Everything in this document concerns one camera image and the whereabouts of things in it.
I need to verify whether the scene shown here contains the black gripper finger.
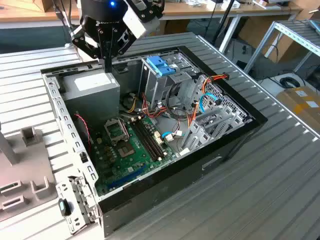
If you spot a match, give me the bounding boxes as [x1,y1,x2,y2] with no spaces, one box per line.
[71,24,109,73]
[108,27,137,73]

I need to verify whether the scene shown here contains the blue data wire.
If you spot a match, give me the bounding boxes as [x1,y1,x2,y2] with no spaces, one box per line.
[161,92,222,142]

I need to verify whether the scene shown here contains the coloured power wire black plug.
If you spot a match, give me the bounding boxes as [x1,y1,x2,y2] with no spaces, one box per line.
[186,71,230,130]

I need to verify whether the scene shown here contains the grey metal disk bay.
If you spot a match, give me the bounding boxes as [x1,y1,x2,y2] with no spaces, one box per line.
[179,104,249,156]

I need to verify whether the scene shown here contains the blue plastic drive latch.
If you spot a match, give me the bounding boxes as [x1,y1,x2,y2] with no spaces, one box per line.
[146,56,177,78]

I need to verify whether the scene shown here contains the grey power supply unit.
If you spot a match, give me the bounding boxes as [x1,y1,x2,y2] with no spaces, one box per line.
[59,67,121,126]

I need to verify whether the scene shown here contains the small cardboard box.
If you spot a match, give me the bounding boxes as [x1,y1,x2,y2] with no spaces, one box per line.
[159,19,191,36]

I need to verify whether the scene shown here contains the grey metal drive cage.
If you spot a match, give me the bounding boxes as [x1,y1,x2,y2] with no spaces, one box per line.
[138,53,201,113]

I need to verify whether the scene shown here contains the brown wooden box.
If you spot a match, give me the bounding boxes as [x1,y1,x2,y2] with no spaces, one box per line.
[14,0,59,13]

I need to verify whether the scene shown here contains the long wooden desk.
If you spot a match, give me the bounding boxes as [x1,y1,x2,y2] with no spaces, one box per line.
[0,4,83,30]

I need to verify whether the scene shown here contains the wooden desk white legs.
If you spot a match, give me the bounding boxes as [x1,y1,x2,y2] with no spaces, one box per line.
[159,0,305,55]

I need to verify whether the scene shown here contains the metal socket cover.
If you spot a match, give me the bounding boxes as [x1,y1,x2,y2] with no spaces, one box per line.
[103,118,130,147]

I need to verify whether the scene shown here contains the black RAM slot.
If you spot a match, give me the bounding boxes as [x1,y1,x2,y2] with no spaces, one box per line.
[133,121,161,161]
[140,119,168,159]
[137,120,164,160]
[130,121,158,162]

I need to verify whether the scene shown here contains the cream board power connector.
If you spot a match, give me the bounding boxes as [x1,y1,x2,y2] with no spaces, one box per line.
[153,131,165,146]

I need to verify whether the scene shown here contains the black tripod stand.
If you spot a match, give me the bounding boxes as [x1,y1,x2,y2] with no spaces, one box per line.
[211,0,237,47]

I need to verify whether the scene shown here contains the CPU socket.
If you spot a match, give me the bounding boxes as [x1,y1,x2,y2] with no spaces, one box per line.
[116,141,138,159]

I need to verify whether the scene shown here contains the green motherboard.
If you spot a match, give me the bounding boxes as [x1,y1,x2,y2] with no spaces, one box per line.
[91,116,180,197]

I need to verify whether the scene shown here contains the grey parts rack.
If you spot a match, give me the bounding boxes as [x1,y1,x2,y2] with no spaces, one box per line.
[0,126,60,223]

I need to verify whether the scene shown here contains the blue expansion slot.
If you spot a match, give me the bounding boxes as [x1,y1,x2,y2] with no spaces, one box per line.
[107,163,148,191]

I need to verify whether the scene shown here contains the black open PC case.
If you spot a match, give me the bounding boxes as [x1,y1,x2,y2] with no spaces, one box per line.
[40,45,268,238]

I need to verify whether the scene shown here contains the black latch teal button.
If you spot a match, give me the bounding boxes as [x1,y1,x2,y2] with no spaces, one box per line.
[57,198,72,217]

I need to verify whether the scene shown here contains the cardboard box yellow tape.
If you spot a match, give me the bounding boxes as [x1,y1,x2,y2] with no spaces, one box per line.
[276,86,320,137]

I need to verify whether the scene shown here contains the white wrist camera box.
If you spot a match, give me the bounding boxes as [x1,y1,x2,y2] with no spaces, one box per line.
[121,0,161,39]

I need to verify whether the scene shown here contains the coloured supply wire bundle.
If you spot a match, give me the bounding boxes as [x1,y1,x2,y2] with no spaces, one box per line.
[119,92,173,121]

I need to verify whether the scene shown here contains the grey slot retention bracket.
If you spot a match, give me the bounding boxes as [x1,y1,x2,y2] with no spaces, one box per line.
[55,174,103,235]

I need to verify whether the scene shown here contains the coiled black cable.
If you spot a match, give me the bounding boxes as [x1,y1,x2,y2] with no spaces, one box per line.
[279,76,299,89]

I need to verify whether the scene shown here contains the grey metal shelf frame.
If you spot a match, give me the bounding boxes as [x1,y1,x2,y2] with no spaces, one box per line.
[243,19,320,75]

